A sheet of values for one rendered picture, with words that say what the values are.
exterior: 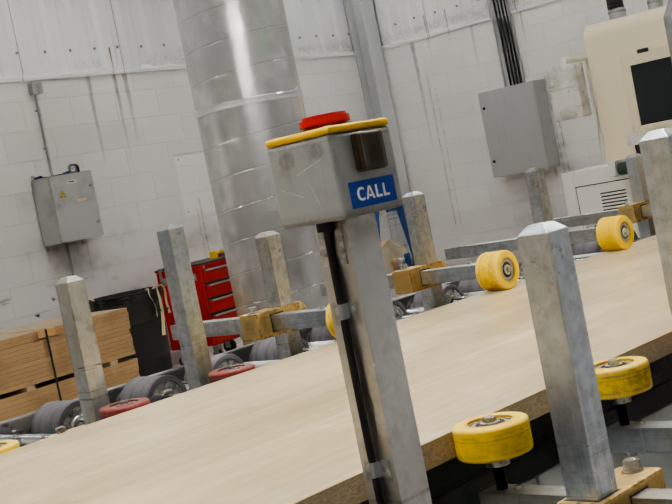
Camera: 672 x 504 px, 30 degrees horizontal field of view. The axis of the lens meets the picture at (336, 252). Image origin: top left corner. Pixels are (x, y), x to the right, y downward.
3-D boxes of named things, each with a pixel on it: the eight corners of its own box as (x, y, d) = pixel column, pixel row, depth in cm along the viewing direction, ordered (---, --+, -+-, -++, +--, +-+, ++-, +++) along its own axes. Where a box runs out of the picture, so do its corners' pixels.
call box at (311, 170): (407, 214, 97) (388, 115, 97) (348, 228, 92) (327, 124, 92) (343, 225, 102) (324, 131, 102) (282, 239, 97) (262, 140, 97)
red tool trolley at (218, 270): (275, 345, 1012) (255, 247, 1007) (218, 367, 949) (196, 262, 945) (230, 351, 1038) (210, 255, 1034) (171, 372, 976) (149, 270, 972)
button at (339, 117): (363, 129, 97) (359, 108, 97) (328, 135, 94) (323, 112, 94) (326, 138, 100) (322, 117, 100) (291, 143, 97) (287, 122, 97)
